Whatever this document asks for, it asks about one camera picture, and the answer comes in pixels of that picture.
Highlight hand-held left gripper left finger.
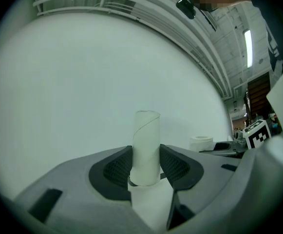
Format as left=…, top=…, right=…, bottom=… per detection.
left=13, top=145, right=156, bottom=234

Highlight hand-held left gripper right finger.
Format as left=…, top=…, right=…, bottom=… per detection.
left=159, top=144, right=253, bottom=232

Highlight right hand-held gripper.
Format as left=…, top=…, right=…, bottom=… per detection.
left=199, top=119, right=272, bottom=156

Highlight white toilet paper roll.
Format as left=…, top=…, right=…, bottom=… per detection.
left=189, top=135, right=215, bottom=152

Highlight white cardboard paper roll tube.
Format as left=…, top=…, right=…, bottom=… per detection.
left=129, top=109, right=162, bottom=187

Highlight brown wooden staircase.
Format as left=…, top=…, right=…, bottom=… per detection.
left=246, top=72, right=272, bottom=122

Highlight ceiling strip light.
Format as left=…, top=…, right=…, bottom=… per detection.
left=243, top=29, right=254, bottom=69

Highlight black head camera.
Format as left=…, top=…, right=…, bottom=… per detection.
left=175, top=0, right=197, bottom=20

